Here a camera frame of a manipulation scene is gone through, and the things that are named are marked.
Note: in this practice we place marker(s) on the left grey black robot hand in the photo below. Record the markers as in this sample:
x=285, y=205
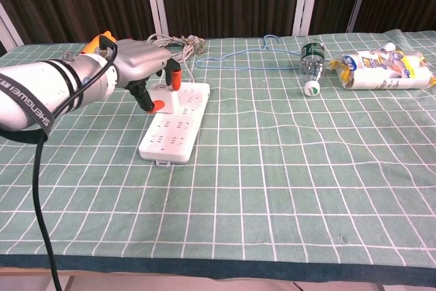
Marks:
x=143, y=59

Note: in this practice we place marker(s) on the white plastic block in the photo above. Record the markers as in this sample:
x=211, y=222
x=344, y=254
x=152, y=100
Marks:
x=167, y=100

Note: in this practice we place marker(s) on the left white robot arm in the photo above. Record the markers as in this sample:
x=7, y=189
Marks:
x=51, y=93

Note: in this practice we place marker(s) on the yellow rubber chicken toy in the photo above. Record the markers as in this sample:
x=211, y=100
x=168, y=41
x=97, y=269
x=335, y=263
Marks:
x=92, y=47

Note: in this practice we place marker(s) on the white power strip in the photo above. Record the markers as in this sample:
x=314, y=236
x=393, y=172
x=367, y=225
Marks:
x=173, y=134

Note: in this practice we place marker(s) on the clear bottle with green label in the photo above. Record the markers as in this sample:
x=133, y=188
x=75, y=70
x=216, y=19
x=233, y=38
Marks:
x=311, y=62

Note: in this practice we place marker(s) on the green checked tablecloth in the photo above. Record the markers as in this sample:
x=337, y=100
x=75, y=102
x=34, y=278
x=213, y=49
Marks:
x=272, y=168

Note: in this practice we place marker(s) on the white yellow tissue pack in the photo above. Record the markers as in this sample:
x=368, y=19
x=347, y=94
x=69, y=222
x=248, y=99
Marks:
x=381, y=73

